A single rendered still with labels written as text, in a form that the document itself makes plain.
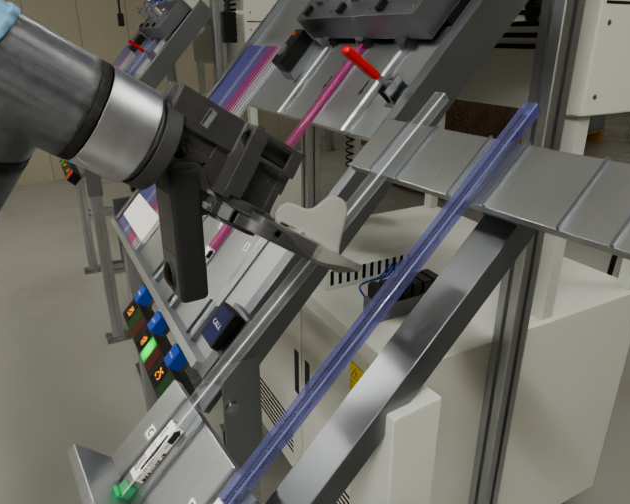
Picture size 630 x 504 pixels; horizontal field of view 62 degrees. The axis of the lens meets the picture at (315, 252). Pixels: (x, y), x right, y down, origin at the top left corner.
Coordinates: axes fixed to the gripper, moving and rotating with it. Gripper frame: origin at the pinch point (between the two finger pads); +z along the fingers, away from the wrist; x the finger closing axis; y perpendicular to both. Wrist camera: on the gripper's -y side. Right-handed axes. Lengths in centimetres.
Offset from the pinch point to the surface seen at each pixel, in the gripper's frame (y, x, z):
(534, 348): 1, 8, 66
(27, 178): -68, 436, 54
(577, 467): -20, 6, 108
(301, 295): -6.6, 12.5, 11.5
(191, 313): -17.8, 28.0, 6.9
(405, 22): 32.5, 17.6, 10.1
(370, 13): 33.5, 24.9, 9.2
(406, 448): -11.9, -13.9, 8.8
